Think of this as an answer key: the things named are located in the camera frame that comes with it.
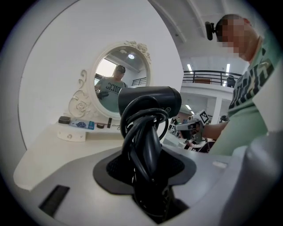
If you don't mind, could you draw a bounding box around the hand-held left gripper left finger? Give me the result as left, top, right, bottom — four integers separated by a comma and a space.
33, 149, 159, 226

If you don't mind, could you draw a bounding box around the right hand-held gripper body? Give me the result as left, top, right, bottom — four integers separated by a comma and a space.
187, 109, 210, 142

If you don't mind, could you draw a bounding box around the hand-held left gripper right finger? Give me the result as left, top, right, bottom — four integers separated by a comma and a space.
159, 130, 283, 226

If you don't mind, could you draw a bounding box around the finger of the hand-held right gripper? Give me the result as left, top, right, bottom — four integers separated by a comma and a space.
175, 122, 196, 132

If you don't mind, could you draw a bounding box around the black hair dryer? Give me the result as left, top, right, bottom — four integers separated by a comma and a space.
118, 86, 182, 223

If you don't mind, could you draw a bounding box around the person's right forearm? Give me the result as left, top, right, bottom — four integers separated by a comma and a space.
202, 121, 229, 140

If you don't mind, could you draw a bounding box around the white dressing table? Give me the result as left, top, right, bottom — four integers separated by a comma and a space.
13, 118, 168, 192

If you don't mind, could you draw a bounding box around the person's green printed t-shirt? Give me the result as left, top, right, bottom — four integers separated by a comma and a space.
209, 37, 283, 156

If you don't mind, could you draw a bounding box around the black balcony railing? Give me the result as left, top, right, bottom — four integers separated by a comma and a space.
182, 70, 243, 86

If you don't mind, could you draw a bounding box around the blue flat packet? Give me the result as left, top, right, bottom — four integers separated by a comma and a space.
69, 119, 95, 130

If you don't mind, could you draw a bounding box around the person's head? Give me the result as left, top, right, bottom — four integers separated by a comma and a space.
215, 13, 265, 64

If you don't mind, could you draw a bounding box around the oval mirror white carved frame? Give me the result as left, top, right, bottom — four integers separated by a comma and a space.
68, 40, 153, 120

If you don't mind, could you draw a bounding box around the black head-mounted camera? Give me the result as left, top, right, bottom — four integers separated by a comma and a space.
205, 21, 218, 41

